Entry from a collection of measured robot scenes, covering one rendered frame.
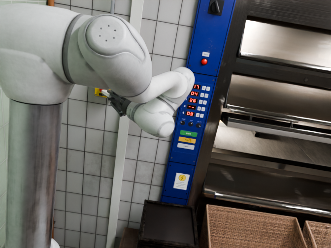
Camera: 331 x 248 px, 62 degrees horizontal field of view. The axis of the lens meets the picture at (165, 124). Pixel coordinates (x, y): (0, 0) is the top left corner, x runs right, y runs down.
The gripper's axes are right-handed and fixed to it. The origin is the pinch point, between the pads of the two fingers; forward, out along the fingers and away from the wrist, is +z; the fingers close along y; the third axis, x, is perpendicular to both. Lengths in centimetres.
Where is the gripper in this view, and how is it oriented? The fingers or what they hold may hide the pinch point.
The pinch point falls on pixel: (108, 93)
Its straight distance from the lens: 130.8
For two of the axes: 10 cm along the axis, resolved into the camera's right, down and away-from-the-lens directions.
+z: -6.6, -3.9, 6.4
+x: 7.3, -1.6, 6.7
